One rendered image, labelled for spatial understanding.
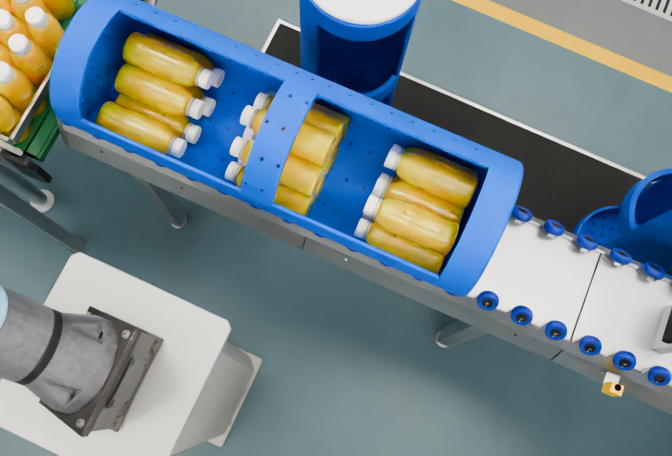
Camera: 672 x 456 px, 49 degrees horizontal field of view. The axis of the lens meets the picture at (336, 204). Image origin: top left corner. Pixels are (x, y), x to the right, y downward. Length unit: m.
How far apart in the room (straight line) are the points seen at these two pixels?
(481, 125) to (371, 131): 1.05
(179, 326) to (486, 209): 0.58
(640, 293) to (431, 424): 1.02
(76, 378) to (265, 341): 1.39
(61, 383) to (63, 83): 0.58
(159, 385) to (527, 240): 0.82
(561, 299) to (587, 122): 1.29
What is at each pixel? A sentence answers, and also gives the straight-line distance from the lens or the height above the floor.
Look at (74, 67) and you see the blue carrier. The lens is 1.45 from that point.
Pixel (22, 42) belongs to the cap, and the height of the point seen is 1.08.
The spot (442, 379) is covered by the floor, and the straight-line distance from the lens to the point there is 2.51.
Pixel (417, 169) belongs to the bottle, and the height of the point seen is 1.13.
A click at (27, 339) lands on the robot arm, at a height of 1.42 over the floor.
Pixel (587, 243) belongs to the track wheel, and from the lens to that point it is 1.63.
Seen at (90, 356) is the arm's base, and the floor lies 1.36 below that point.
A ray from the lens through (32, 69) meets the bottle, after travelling 1.70.
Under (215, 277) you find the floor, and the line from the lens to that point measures 2.52.
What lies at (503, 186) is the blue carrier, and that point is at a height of 1.23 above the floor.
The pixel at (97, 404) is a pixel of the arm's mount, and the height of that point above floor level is 1.35.
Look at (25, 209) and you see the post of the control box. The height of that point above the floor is 0.52.
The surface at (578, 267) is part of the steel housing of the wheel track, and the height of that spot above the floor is 0.93.
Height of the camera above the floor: 2.47
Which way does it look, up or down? 75 degrees down
